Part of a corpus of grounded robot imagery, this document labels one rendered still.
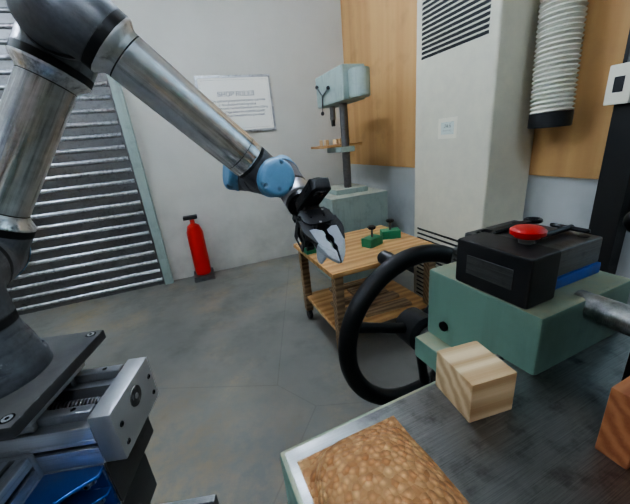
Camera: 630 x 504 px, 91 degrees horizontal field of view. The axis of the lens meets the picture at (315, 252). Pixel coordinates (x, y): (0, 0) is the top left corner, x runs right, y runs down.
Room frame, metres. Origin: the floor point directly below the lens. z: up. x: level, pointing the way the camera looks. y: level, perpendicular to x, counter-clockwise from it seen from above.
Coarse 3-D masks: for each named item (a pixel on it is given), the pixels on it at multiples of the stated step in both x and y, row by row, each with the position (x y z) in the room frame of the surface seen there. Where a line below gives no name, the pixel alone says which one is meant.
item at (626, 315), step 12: (588, 300) 0.24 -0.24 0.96; (600, 300) 0.24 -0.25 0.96; (612, 300) 0.24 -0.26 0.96; (588, 312) 0.24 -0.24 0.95; (600, 312) 0.23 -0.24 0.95; (612, 312) 0.23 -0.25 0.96; (624, 312) 0.22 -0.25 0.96; (600, 324) 0.23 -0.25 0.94; (612, 324) 0.22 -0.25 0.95; (624, 324) 0.22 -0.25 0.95; (624, 372) 0.19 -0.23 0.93
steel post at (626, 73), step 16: (624, 64) 1.18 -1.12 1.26; (608, 80) 1.22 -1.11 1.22; (624, 80) 1.18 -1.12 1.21; (608, 96) 1.21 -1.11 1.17; (624, 96) 1.17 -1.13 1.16; (624, 112) 1.18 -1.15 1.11; (624, 128) 1.17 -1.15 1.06; (608, 144) 1.21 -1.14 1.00; (624, 144) 1.16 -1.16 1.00; (608, 160) 1.20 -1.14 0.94; (624, 160) 1.15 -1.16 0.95; (608, 176) 1.19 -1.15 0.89; (624, 176) 1.14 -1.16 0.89; (608, 192) 1.18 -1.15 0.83; (624, 192) 1.13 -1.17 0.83; (608, 208) 1.16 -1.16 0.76; (624, 208) 1.13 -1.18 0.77; (592, 224) 1.20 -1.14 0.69; (608, 224) 1.15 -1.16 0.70; (608, 240) 1.14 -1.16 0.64; (608, 256) 1.13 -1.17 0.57; (608, 272) 1.13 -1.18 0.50
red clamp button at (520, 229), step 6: (510, 228) 0.28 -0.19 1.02; (516, 228) 0.28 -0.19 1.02; (522, 228) 0.27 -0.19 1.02; (528, 228) 0.27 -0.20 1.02; (534, 228) 0.27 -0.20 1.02; (540, 228) 0.27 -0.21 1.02; (516, 234) 0.27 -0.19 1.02; (522, 234) 0.27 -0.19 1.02; (528, 234) 0.26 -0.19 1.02; (534, 234) 0.26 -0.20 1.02; (540, 234) 0.26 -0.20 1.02; (546, 234) 0.26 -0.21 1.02
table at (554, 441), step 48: (432, 336) 0.34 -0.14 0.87; (624, 336) 0.26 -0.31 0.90; (432, 384) 0.22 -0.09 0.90; (528, 384) 0.21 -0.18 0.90; (576, 384) 0.21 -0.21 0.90; (336, 432) 0.19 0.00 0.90; (432, 432) 0.18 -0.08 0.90; (480, 432) 0.17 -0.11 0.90; (528, 432) 0.17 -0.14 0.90; (576, 432) 0.17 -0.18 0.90; (288, 480) 0.15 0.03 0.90; (480, 480) 0.14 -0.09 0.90; (528, 480) 0.14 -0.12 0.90; (576, 480) 0.13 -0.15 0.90; (624, 480) 0.13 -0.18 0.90
